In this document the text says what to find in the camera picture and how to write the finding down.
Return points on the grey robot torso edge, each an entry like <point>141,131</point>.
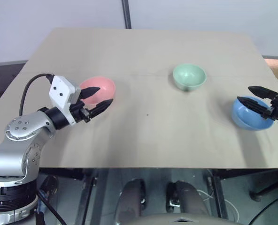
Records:
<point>181,220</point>

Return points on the brown wooden board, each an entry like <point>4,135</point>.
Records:
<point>276,68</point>

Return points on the dark vertical pole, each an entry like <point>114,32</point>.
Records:
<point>126,14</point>

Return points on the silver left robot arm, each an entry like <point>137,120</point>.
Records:
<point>19,131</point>

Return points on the green bowl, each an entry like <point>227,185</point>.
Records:
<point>188,76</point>

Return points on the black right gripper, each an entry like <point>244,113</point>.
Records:
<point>276,111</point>

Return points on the black chair base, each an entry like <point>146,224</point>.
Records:
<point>268,193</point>

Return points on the black table leg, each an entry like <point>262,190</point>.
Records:
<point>220,194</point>
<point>85,197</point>

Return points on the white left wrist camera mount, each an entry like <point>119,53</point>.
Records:
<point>60,90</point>

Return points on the blue bowl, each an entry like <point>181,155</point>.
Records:
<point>244,119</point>

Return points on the dark rounded shape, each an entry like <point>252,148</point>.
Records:
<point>190,199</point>
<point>129,199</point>

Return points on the red bowl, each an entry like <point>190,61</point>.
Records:
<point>103,87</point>

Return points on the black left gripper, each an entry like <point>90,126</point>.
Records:
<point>82,113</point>

